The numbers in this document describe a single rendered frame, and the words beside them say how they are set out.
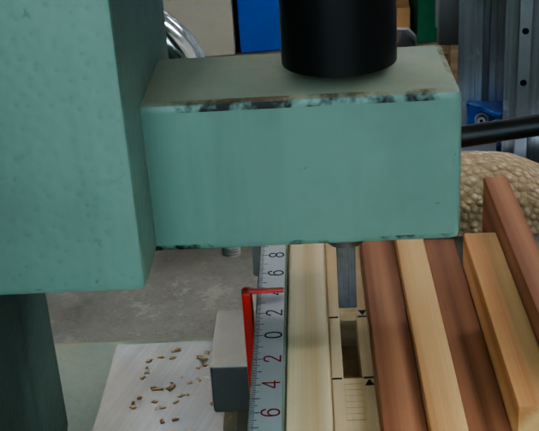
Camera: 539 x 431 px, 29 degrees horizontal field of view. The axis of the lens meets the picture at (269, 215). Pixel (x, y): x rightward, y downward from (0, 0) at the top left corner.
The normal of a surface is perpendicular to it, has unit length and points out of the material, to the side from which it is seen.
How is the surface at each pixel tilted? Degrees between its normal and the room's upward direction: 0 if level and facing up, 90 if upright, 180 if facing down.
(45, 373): 90
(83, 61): 90
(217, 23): 90
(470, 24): 90
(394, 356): 0
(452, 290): 0
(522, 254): 0
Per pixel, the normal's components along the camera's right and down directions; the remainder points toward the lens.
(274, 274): -0.06, -0.90
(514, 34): -0.22, 0.43
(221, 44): 0.01, 0.43
